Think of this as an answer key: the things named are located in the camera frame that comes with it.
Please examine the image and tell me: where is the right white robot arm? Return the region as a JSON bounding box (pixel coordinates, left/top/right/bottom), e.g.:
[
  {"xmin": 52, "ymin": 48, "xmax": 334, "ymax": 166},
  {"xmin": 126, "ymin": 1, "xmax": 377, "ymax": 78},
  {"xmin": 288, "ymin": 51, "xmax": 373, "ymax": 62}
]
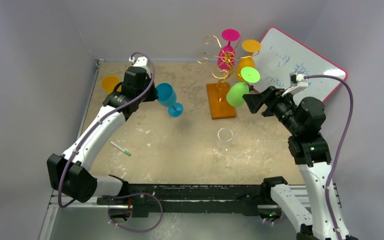
[{"xmin": 242, "ymin": 86, "xmax": 355, "ymax": 240}]

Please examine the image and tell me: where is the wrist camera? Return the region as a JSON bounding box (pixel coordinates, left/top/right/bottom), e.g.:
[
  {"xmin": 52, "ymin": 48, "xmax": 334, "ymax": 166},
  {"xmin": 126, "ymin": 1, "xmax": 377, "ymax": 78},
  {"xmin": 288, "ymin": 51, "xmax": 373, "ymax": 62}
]
[
  {"xmin": 282, "ymin": 71, "xmax": 309, "ymax": 97},
  {"xmin": 128, "ymin": 56, "xmax": 152, "ymax": 77}
]

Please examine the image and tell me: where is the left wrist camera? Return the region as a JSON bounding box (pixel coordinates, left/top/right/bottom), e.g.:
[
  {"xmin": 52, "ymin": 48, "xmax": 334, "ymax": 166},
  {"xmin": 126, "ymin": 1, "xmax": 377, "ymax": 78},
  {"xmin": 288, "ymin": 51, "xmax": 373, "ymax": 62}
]
[{"xmin": 128, "ymin": 56, "xmax": 152, "ymax": 77}]

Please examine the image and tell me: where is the clear wine glass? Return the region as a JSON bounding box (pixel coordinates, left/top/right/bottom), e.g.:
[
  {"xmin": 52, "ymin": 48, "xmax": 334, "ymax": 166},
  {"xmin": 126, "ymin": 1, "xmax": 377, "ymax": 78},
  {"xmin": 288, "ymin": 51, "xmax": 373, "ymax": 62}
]
[{"xmin": 212, "ymin": 127, "xmax": 234, "ymax": 158}]

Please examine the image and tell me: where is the green capped white marker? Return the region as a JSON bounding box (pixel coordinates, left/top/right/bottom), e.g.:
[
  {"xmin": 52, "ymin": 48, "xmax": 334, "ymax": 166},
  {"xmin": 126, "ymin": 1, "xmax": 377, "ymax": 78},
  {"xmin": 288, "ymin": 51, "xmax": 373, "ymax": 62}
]
[{"xmin": 110, "ymin": 141, "xmax": 131, "ymax": 157}]

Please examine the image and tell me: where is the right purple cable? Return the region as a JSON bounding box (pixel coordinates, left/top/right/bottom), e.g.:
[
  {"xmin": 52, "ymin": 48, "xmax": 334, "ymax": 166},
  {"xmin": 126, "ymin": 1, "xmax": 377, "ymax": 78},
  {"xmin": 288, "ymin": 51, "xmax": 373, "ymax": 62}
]
[{"xmin": 304, "ymin": 74, "xmax": 355, "ymax": 240}]

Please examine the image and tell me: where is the pink framed whiteboard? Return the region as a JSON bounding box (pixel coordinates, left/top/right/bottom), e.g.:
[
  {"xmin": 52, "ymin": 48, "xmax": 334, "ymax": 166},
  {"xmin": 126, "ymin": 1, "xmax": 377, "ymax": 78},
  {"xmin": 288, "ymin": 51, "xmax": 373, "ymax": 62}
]
[{"xmin": 252, "ymin": 27, "xmax": 348, "ymax": 93}]

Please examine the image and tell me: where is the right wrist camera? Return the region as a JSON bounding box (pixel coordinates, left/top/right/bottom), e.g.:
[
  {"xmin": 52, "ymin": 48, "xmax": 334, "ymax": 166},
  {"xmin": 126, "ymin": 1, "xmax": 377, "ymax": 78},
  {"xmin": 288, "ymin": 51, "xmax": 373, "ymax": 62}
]
[{"xmin": 282, "ymin": 71, "xmax": 309, "ymax": 97}]

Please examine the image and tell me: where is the pink plastic wine glass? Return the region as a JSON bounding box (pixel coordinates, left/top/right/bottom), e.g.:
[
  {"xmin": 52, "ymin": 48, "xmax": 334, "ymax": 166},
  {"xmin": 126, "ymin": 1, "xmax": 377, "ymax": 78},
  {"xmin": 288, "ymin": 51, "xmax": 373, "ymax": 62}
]
[{"xmin": 217, "ymin": 28, "xmax": 241, "ymax": 70}]

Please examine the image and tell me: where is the gold wire glass rack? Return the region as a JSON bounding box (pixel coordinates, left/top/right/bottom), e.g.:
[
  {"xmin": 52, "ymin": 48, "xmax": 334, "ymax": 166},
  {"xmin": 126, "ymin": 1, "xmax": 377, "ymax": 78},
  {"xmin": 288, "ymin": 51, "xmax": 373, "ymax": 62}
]
[{"xmin": 196, "ymin": 35, "xmax": 247, "ymax": 120}]

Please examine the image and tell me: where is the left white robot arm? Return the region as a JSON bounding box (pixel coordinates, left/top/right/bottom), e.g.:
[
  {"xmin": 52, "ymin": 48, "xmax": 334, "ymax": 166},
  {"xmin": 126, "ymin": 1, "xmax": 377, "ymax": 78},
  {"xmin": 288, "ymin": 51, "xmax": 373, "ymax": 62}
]
[{"xmin": 46, "ymin": 64, "xmax": 158, "ymax": 208}]

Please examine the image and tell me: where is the orange plastic wine glass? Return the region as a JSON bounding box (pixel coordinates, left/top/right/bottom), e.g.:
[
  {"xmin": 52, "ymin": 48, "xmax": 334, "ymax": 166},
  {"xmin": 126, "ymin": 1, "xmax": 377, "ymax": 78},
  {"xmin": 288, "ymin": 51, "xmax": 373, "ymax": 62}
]
[{"xmin": 236, "ymin": 39, "xmax": 261, "ymax": 82}]

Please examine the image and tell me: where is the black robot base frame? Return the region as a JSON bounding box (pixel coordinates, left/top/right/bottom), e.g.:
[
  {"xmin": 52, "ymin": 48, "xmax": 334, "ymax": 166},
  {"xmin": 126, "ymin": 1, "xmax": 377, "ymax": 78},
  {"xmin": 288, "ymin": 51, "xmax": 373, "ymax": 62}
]
[{"xmin": 47, "ymin": 175, "xmax": 342, "ymax": 220}]

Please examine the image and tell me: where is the blue plastic wine glass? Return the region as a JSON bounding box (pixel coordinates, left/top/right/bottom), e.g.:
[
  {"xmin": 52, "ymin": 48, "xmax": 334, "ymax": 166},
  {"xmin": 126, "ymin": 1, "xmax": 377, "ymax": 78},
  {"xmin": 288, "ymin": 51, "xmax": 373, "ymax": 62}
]
[{"xmin": 156, "ymin": 83, "xmax": 184, "ymax": 117}]

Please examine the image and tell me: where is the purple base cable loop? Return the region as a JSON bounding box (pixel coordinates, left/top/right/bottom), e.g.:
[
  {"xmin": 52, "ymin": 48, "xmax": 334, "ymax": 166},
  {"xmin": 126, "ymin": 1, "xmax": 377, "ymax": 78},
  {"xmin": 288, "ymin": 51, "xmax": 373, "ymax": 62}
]
[{"xmin": 107, "ymin": 192, "xmax": 165, "ymax": 233}]

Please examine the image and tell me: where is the green plastic wine glass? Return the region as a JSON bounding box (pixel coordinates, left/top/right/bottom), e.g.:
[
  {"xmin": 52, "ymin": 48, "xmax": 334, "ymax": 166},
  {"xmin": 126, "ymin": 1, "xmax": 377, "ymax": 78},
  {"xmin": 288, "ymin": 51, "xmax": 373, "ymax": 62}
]
[{"xmin": 226, "ymin": 66, "xmax": 261, "ymax": 108}]

